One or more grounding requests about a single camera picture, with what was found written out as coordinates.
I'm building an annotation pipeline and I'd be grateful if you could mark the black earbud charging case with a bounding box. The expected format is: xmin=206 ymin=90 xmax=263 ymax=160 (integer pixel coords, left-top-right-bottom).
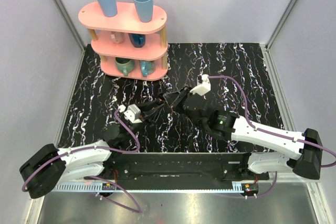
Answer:
xmin=155 ymin=99 xmax=165 ymax=106

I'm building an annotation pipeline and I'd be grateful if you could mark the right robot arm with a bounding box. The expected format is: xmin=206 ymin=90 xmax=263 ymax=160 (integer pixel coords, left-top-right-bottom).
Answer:
xmin=159 ymin=87 xmax=322 ymax=180

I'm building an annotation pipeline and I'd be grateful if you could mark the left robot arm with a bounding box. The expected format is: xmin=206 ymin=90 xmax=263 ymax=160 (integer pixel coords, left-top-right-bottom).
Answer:
xmin=19 ymin=99 xmax=165 ymax=199

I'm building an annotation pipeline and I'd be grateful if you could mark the blue butterfly mug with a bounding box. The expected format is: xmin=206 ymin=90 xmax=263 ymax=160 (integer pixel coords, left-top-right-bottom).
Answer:
xmin=140 ymin=60 xmax=156 ymax=77

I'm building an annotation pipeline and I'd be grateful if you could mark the green ceramic mug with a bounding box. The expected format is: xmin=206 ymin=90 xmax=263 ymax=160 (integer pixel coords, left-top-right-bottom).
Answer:
xmin=115 ymin=58 xmax=135 ymax=76

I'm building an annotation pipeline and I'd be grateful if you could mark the pink three-tier wooden shelf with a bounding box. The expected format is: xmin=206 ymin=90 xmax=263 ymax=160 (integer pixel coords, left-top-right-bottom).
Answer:
xmin=78 ymin=2 xmax=168 ymax=81

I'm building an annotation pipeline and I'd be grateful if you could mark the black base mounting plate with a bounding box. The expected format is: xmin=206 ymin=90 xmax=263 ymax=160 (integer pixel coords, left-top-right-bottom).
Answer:
xmin=98 ymin=153 xmax=269 ymax=190

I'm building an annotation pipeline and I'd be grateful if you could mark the dark blue mug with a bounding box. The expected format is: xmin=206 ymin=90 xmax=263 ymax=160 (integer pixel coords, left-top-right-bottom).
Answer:
xmin=129 ymin=33 xmax=145 ymax=48

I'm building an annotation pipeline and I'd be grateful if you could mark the pink mug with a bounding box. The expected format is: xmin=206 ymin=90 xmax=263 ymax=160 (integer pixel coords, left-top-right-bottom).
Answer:
xmin=111 ymin=31 xmax=124 ymax=44

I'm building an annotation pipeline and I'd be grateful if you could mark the left controller board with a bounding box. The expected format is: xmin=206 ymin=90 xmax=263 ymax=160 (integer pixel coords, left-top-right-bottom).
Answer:
xmin=102 ymin=183 xmax=116 ymax=191

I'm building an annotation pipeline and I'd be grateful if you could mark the controller board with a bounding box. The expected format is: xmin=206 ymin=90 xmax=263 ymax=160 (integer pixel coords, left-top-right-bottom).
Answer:
xmin=102 ymin=183 xmax=116 ymax=191
xmin=244 ymin=183 xmax=259 ymax=192

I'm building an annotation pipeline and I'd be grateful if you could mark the right controller board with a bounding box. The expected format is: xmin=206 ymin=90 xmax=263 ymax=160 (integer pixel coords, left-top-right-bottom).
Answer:
xmin=244 ymin=183 xmax=259 ymax=192

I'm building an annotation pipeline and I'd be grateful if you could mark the short light blue cup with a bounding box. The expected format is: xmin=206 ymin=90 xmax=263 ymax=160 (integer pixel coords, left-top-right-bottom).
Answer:
xmin=133 ymin=0 xmax=153 ymax=23

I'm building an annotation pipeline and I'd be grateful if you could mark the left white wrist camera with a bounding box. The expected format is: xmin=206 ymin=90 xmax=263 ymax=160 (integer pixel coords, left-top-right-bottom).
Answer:
xmin=118 ymin=104 xmax=142 ymax=124

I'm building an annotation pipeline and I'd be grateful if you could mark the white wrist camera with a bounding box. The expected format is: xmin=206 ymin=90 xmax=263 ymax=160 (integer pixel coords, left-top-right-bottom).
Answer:
xmin=190 ymin=74 xmax=211 ymax=96
xmin=118 ymin=104 xmax=142 ymax=124

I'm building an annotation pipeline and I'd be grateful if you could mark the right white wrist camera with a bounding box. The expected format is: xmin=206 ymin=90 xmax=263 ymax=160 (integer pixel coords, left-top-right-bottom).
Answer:
xmin=190 ymin=74 xmax=211 ymax=96

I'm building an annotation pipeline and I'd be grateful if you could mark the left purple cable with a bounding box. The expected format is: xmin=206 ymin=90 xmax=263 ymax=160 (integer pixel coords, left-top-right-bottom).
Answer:
xmin=21 ymin=108 xmax=142 ymax=214

